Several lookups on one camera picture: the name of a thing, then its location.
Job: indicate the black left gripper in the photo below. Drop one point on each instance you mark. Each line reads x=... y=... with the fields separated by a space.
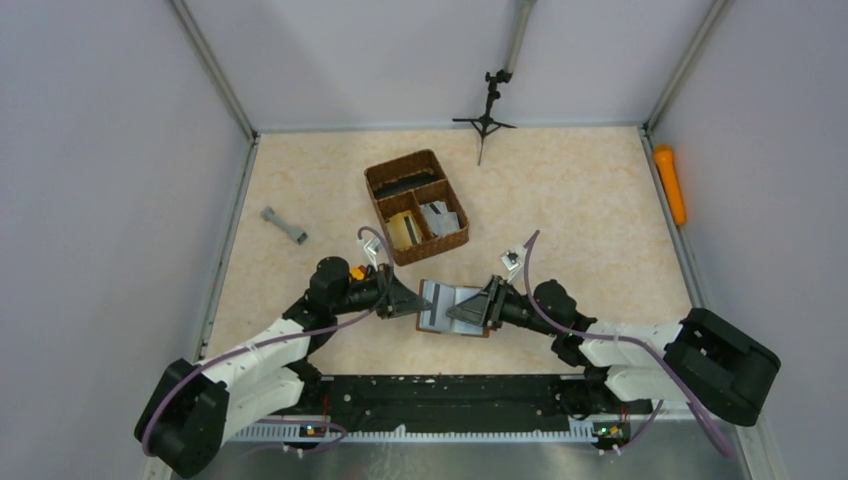
x=400 y=302

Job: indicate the silver cards in basket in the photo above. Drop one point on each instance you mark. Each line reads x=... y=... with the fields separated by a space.
x=440 y=219

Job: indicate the grey plastic dumbbell piece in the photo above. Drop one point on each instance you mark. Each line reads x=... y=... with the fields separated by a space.
x=295 y=233

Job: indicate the orange cylinder handle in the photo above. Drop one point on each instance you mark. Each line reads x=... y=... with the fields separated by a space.
x=664 y=160

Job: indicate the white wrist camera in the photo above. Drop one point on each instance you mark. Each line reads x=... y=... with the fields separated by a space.
x=371 y=249
x=513 y=259

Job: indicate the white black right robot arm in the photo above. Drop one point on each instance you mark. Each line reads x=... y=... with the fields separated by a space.
x=701 y=359

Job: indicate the yellow toy car block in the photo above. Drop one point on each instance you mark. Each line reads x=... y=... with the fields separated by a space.
x=358 y=273

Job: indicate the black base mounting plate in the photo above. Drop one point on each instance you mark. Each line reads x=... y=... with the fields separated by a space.
x=459 y=403

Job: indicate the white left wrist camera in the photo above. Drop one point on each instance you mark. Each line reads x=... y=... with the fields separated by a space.
x=371 y=249

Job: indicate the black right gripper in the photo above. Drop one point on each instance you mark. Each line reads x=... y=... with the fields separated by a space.
x=486 y=306

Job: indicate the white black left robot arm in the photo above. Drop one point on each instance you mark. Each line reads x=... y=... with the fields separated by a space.
x=197 y=406

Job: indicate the black mini tripod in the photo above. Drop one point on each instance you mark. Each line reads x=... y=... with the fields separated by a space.
x=486 y=124

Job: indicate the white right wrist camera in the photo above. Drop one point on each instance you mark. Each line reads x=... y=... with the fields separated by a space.
x=513 y=259

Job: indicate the gold cards in basket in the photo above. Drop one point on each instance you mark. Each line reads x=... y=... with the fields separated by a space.
x=404 y=230

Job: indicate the black cards in basket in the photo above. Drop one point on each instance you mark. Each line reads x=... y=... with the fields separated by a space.
x=404 y=184

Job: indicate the brown wicker divided basket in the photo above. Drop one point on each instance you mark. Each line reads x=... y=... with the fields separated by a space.
x=411 y=164

